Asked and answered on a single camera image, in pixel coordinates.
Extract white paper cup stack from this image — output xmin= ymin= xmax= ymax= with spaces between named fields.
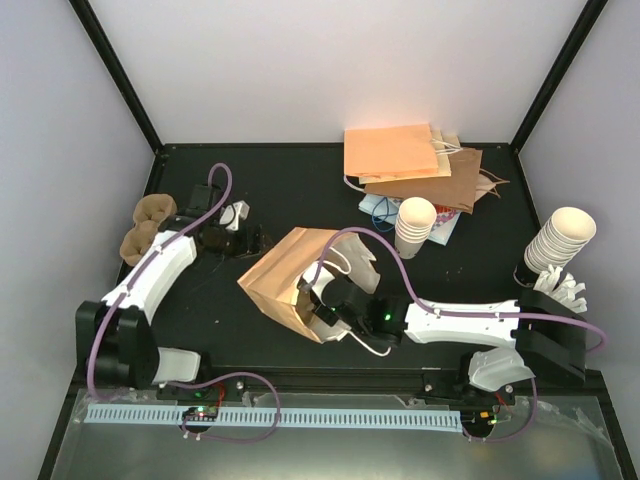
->
xmin=395 ymin=197 xmax=437 ymax=260

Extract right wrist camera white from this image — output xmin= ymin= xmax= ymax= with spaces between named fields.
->
xmin=299 ymin=262 xmax=335 ymax=296

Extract orange paper bag stack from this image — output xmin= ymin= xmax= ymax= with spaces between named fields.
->
xmin=343 ymin=124 xmax=463 ymax=190

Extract orange paper bag white handles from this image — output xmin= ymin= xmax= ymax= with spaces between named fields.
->
xmin=238 ymin=227 xmax=380 ymax=344

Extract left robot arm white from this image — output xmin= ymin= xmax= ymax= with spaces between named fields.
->
xmin=75 ymin=185 xmax=266 ymax=399

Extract pulp cup carrier stack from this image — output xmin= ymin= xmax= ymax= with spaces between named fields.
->
xmin=119 ymin=194 xmax=177 ymax=267

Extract blue slotted cable duct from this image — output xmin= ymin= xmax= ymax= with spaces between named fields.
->
xmin=84 ymin=404 xmax=463 ymax=433

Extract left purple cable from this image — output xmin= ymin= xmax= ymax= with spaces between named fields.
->
xmin=85 ymin=162 xmax=235 ymax=401

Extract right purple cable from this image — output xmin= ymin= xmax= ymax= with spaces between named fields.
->
xmin=309 ymin=227 xmax=609 ymax=354

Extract checkered paper bag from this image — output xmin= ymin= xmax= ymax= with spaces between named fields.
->
xmin=428 ymin=205 xmax=461 ymax=246

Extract brown kraft paper bag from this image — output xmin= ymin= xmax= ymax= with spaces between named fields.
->
xmin=364 ymin=148 xmax=508 ymax=214

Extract tall white cup stack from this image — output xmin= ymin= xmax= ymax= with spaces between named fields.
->
xmin=513 ymin=206 xmax=597 ymax=288

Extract light blue paper bag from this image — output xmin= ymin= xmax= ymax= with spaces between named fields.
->
xmin=358 ymin=194 xmax=401 ymax=233

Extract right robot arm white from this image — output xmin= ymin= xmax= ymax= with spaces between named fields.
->
xmin=297 ymin=270 xmax=586 ymax=403

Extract purple cable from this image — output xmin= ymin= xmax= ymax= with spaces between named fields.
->
xmin=85 ymin=162 xmax=235 ymax=401
xmin=309 ymin=227 xmax=609 ymax=354

